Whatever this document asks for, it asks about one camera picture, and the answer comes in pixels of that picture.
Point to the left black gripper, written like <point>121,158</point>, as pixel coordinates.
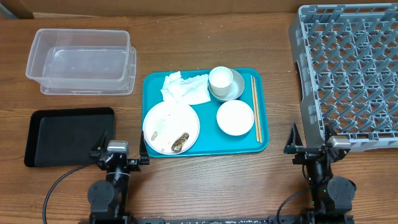
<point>144,157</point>

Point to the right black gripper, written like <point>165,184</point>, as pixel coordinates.
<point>294,145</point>

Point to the wooden chopstick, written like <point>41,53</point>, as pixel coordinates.
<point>258,115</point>
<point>255,110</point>

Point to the white small bowl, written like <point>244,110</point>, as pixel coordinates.
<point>235,117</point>

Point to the white paper napkin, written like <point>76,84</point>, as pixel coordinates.
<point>191,91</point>

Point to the grey shallow bowl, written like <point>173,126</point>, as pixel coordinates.
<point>236,88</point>

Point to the white cup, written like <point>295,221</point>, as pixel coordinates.
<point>220,80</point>

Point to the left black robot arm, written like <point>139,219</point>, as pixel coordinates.
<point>108,197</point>

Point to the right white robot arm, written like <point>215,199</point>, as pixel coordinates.
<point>331,196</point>

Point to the grey dishwasher rack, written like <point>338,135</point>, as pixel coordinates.
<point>346,56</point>

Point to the small tan food scrap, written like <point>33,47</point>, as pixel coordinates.
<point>154,135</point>

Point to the white round plate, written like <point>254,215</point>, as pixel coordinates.
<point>170,120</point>

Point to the brown food scrap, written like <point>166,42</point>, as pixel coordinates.
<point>178,144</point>

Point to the black plastic tray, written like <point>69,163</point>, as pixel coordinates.
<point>65,137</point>

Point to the clear plastic storage bin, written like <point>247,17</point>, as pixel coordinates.
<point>82,62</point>

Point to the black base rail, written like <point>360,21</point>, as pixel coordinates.
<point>286,219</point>

